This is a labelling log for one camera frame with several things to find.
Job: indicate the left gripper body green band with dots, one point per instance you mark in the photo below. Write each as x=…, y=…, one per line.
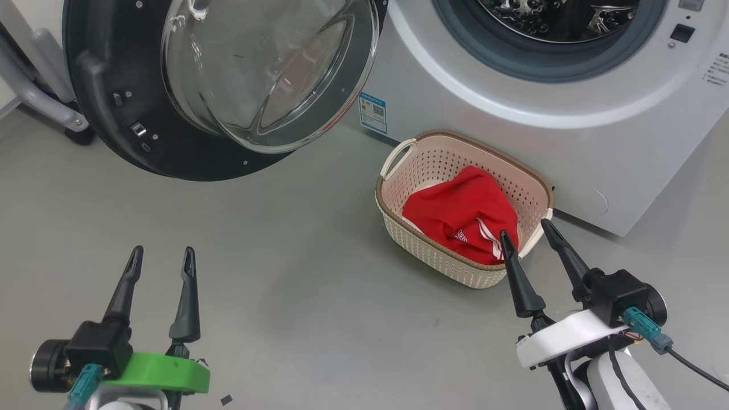
x=165, y=373

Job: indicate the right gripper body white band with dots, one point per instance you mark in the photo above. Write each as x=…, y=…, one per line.
x=564, y=336

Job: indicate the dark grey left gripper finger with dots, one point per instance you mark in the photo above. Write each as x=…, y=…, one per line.
x=125, y=296
x=188, y=307

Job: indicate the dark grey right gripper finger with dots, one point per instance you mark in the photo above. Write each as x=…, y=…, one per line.
x=521, y=285
x=566, y=256

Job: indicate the red and white garment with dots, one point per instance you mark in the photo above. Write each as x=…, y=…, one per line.
x=461, y=210

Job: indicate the black round washer door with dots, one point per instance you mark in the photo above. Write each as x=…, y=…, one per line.
x=114, y=57

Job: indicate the white front-load washing machine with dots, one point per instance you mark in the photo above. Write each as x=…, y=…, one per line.
x=569, y=142

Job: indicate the cream perforated basket brown rim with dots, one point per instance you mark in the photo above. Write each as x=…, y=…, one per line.
x=444, y=159

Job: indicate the white paper with printed text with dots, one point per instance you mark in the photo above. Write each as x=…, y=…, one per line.
x=719, y=68

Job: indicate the grey printed label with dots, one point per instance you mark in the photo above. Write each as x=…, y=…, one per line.
x=691, y=4

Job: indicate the blue energy label sticker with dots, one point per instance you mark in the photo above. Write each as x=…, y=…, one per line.
x=373, y=113

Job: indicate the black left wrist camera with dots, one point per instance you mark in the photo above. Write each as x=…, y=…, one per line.
x=97, y=347

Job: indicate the grey tube frame with caster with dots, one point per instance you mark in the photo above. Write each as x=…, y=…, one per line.
x=34, y=91

